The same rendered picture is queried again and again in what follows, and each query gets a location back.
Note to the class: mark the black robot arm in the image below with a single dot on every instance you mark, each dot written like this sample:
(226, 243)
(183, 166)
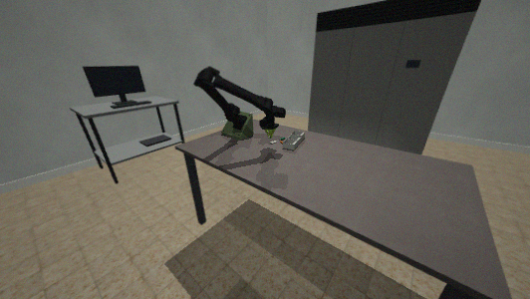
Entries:
(264, 104)

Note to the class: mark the white rack of three labelled bins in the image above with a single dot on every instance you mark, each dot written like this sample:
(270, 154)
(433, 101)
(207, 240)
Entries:
(293, 140)

